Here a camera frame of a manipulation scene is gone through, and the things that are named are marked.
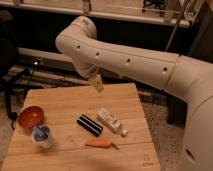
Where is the orange ceramic bowl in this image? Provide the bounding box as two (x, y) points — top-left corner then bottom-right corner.
(18, 106), (45, 129)

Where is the metal pole stand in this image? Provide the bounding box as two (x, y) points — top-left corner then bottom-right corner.
(165, 0), (190, 52)

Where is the black rectangular case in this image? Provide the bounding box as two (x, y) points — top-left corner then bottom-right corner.
(77, 114), (103, 137)

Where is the orange carrot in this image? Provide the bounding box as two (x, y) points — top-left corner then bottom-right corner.
(85, 139), (118, 149)

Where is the white baseboard beam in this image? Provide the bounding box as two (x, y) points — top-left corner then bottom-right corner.
(18, 47), (72, 64)

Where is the black chair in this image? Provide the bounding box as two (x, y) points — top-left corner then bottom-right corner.
(0, 10), (30, 120)

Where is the white plastic bottle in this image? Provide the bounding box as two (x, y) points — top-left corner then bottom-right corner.
(97, 108), (128, 137)

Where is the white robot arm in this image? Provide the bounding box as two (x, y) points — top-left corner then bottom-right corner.
(55, 16), (213, 171)

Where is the clear cup with blue item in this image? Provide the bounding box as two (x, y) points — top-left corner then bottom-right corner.
(32, 125), (53, 148)

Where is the wooden shelf rail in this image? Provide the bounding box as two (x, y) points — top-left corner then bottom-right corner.
(0, 0), (194, 28)

